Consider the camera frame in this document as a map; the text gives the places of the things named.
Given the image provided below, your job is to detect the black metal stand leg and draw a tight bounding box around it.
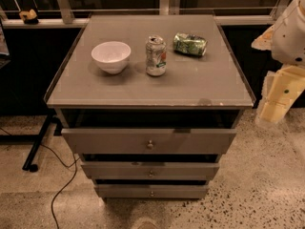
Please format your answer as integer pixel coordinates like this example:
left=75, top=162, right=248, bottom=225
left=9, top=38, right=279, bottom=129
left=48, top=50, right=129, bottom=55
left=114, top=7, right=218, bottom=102
left=0, top=111, right=63, bottom=173

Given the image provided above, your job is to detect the grey top drawer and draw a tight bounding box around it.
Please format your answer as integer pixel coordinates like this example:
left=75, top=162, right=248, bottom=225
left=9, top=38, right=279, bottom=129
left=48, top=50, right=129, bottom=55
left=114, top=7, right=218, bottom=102
left=62, top=129, right=236, bottom=155

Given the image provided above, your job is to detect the metal window railing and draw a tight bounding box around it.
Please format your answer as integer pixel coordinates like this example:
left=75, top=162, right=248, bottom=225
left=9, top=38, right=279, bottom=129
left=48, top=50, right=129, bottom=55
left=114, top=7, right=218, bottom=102
left=0, top=0, right=292, bottom=27

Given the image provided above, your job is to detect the yellow black object on ledge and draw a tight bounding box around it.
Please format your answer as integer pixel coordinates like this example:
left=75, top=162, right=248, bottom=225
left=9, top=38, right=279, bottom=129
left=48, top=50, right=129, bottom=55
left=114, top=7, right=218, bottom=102
left=19, top=10, right=39, bottom=24

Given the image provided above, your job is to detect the white ceramic bowl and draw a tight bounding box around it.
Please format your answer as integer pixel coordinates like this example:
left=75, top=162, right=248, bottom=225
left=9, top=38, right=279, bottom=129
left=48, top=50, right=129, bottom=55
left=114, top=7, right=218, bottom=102
left=91, top=41, right=132, bottom=74

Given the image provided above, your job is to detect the upright white soda can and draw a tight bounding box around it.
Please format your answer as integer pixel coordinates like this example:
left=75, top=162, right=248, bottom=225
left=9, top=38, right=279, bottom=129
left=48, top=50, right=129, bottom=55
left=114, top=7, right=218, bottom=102
left=146, top=35, right=166, bottom=76

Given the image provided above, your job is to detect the grey bottom drawer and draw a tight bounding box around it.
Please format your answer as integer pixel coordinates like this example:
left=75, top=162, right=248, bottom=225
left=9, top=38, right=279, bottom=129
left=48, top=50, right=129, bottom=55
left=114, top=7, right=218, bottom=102
left=94, top=184, right=208, bottom=199

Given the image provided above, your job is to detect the grey middle drawer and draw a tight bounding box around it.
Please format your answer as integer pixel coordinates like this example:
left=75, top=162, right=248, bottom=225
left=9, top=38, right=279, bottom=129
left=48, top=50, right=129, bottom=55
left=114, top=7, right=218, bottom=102
left=82, top=161, right=219, bottom=180

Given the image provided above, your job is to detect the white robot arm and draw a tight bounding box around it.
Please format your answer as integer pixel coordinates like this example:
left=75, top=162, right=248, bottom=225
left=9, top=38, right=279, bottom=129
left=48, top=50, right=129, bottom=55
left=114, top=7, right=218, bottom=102
left=251, top=0, right=305, bottom=123

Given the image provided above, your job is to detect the grey drawer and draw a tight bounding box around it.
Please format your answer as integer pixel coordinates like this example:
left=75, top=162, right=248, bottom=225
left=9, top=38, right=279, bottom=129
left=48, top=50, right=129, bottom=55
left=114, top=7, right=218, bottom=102
left=82, top=161, right=219, bottom=180
left=94, top=184, right=208, bottom=199
left=62, top=129, right=236, bottom=155

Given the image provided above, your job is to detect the black floor cable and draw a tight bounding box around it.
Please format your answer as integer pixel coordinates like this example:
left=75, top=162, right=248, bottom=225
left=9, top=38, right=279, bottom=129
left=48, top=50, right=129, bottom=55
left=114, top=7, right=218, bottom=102
left=0, top=127, right=80, bottom=229

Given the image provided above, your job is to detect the crushed green soda can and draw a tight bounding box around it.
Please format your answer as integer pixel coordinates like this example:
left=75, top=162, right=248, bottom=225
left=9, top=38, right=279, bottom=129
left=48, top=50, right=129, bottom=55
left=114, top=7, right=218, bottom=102
left=173, top=32, right=207, bottom=56

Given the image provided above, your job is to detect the grey drawer cabinet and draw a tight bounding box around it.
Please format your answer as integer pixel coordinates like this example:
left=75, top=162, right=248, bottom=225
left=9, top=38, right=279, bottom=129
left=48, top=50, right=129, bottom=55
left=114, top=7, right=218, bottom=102
left=46, top=15, right=254, bottom=187

